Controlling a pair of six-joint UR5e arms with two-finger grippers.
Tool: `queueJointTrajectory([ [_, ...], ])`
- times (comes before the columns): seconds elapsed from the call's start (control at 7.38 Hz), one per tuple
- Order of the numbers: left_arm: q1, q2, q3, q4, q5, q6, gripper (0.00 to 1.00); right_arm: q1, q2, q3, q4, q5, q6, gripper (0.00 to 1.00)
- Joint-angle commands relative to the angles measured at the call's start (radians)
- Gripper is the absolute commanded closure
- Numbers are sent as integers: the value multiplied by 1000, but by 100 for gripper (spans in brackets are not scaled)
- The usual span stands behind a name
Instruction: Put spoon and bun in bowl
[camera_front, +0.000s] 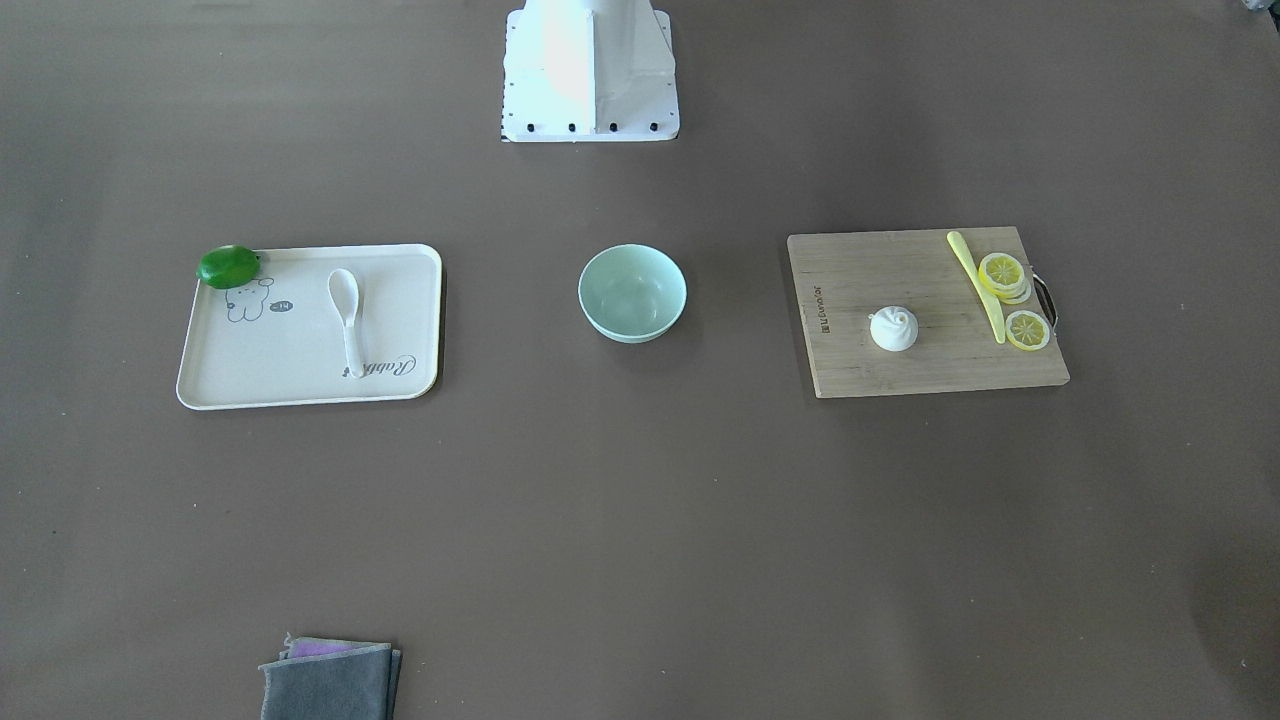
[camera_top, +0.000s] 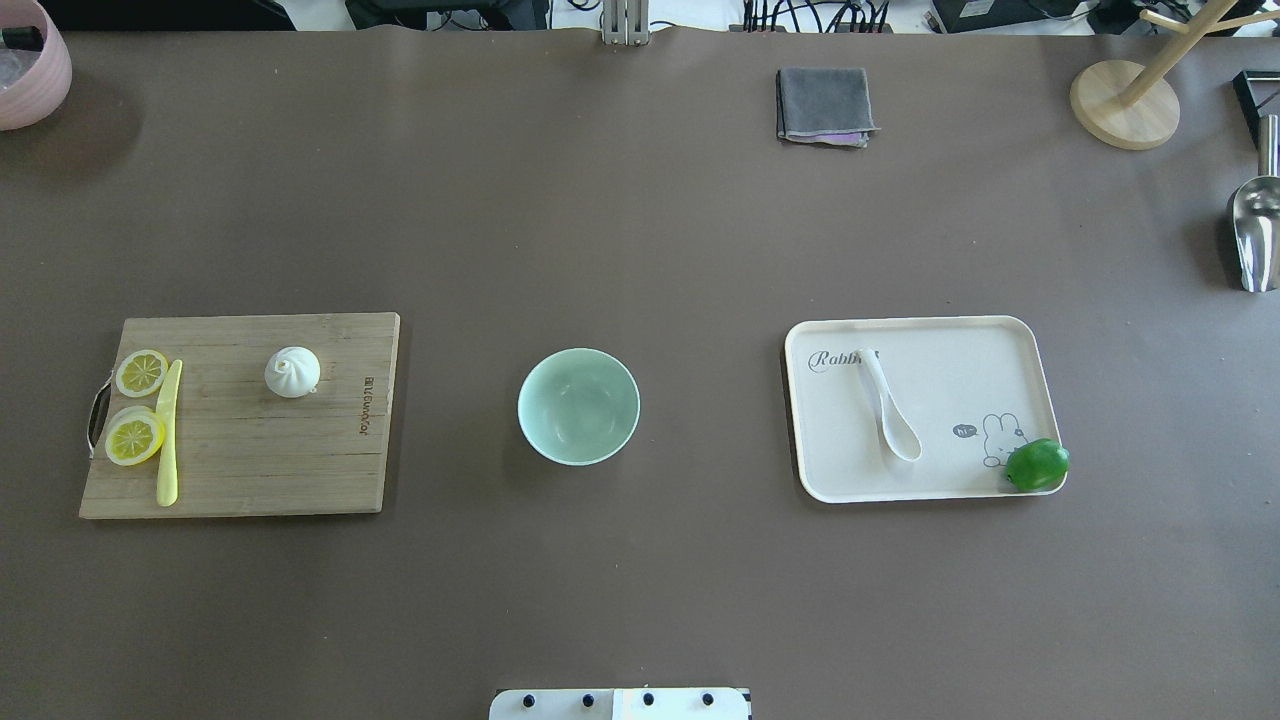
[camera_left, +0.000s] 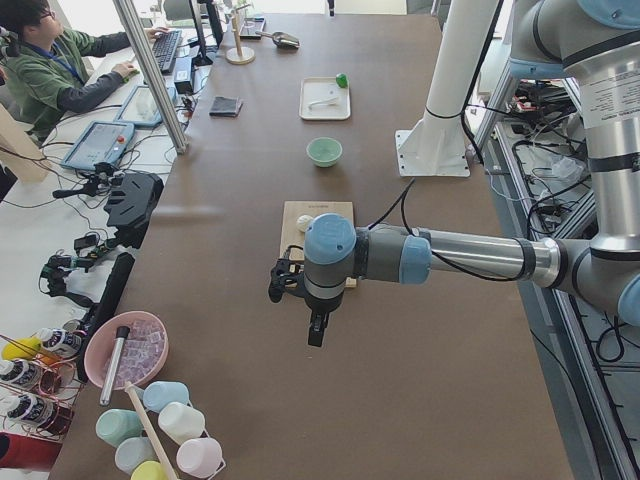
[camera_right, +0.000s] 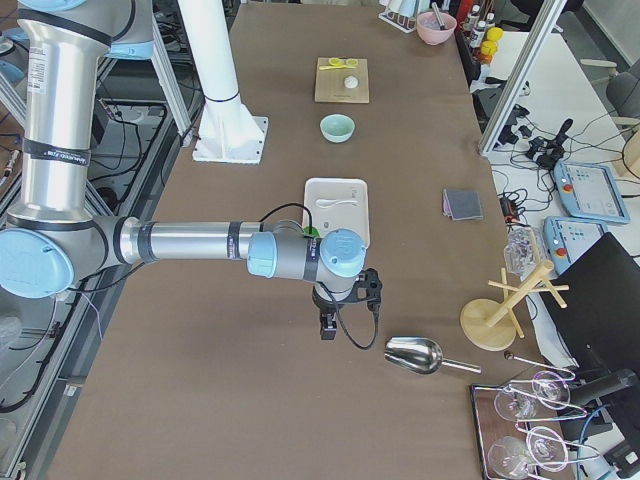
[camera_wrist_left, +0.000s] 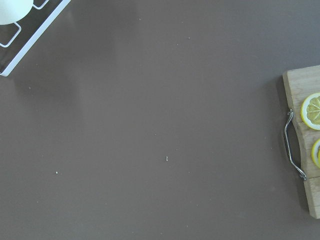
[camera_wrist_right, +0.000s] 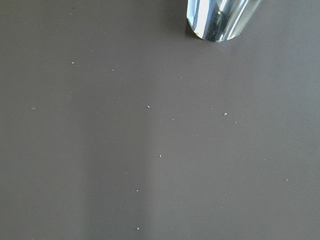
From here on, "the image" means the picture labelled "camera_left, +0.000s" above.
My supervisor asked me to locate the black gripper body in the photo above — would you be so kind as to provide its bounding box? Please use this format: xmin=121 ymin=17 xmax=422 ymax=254
xmin=304 ymin=293 xmax=344 ymax=315

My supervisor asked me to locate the white steamed bun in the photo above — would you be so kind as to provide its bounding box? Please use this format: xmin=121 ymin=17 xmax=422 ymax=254
xmin=296 ymin=214 xmax=314 ymax=233

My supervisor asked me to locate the white ceramic spoon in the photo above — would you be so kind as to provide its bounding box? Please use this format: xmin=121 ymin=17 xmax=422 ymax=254
xmin=307 ymin=97 xmax=341 ymax=110

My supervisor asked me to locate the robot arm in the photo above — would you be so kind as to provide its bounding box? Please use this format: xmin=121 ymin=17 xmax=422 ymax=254
xmin=301 ymin=1 xmax=639 ymax=346

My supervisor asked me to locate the green ceramic bowl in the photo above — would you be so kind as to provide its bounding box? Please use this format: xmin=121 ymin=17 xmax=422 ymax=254
xmin=306 ymin=137 xmax=343 ymax=168

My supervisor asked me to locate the pink bowl with ice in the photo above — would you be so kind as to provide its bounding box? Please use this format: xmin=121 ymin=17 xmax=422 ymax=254
xmin=84 ymin=311 xmax=169 ymax=390

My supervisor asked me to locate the wooden cutting board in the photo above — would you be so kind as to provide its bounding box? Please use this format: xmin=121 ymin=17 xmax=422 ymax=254
xmin=279 ymin=200 xmax=359 ymax=290

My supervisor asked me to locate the white plastic cup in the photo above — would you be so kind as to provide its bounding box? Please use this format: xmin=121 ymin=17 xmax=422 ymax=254
xmin=158 ymin=402 xmax=205 ymax=445

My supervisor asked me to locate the pink plastic cup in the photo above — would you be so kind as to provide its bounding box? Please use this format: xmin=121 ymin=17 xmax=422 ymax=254
xmin=176 ymin=438 xmax=223 ymax=478

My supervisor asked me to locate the metal cylinder tool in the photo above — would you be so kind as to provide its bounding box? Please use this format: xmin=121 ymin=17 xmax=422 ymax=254
xmin=99 ymin=326 xmax=130 ymax=407

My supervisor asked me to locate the black long bar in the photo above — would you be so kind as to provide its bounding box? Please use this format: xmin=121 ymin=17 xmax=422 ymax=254
xmin=76 ymin=252 xmax=135 ymax=383

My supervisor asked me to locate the cream plastic tray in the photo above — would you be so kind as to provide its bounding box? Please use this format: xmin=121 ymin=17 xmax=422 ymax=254
xmin=299 ymin=77 xmax=351 ymax=121

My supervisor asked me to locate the wooden cup rack pole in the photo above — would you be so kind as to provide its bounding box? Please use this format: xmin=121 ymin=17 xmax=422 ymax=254
xmin=124 ymin=381 xmax=179 ymax=480

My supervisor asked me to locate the grey folded cloth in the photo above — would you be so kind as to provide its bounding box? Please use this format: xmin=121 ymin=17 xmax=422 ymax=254
xmin=209 ymin=96 xmax=244 ymax=118

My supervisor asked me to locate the green lime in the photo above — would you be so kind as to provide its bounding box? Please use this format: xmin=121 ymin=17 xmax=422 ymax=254
xmin=335 ymin=73 xmax=349 ymax=88

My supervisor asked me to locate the yellow plastic cup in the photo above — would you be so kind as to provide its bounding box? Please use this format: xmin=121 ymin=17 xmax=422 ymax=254
xmin=130 ymin=460 xmax=168 ymax=480

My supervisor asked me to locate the grey blue plastic cup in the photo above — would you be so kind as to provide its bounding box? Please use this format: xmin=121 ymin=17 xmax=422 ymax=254
xmin=114 ymin=437 xmax=157 ymax=474

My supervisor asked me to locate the green plastic cup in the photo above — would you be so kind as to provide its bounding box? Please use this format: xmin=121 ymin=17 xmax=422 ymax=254
xmin=95 ymin=409 xmax=143 ymax=447

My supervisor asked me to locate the wooden cup stand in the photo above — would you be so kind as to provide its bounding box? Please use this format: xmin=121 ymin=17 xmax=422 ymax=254
xmin=224 ymin=1 xmax=255 ymax=65

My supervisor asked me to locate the blue teach pendant far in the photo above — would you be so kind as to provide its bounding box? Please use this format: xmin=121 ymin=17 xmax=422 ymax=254
xmin=114 ymin=85 xmax=162 ymax=129

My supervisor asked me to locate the blue teach pendant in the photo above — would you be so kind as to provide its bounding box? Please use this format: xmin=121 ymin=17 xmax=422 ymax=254
xmin=61 ymin=121 xmax=135 ymax=171
xmin=114 ymin=85 xmax=162 ymax=129

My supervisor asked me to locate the metal scoop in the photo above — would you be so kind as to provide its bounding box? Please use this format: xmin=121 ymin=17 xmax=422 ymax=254
xmin=258 ymin=31 xmax=300 ymax=50

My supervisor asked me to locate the blue teach pendant near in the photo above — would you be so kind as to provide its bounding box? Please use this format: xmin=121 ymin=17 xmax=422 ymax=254
xmin=61 ymin=121 xmax=135 ymax=171

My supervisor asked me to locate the black keyboard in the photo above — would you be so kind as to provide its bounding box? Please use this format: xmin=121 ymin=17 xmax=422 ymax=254
xmin=152 ymin=30 xmax=182 ymax=74

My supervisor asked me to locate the black monitor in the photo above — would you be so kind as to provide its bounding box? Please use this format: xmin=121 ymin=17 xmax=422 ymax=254
xmin=187 ymin=0 xmax=225 ymax=67

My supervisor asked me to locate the person in green jacket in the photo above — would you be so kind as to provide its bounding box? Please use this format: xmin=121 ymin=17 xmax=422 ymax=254
xmin=0 ymin=0 xmax=171 ymax=146

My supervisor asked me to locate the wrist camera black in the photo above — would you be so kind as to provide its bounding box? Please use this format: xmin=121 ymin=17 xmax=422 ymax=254
xmin=268 ymin=245 xmax=306 ymax=303

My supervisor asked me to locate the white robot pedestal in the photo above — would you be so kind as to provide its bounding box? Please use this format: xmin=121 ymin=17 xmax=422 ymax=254
xmin=395 ymin=0 xmax=502 ymax=177

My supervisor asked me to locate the aluminium frame post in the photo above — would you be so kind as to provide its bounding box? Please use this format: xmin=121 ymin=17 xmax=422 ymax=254
xmin=112 ymin=0 xmax=188 ymax=155

